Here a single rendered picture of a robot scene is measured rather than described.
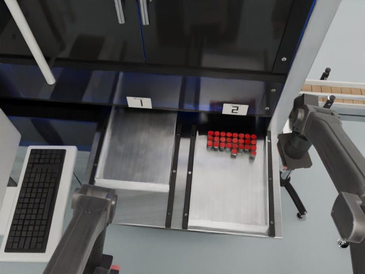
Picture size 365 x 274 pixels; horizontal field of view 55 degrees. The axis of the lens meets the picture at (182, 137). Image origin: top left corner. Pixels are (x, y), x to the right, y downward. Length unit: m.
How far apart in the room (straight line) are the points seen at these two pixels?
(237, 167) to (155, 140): 0.32
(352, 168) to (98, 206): 0.44
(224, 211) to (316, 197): 1.18
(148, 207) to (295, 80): 0.63
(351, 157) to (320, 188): 1.74
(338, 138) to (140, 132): 0.85
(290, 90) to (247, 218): 0.44
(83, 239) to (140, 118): 0.85
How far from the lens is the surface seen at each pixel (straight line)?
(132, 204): 1.24
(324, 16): 0.98
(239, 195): 1.25
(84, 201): 0.70
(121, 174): 1.29
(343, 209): 0.51
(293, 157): 0.95
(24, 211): 1.40
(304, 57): 1.08
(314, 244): 2.22
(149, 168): 1.29
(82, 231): 0.62
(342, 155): 0.63
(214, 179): 1.27
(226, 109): 1.25
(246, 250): 2.12
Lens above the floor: 2.04
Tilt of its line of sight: 59 degrees down
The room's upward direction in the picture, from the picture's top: 1 degrees counter-clockwise
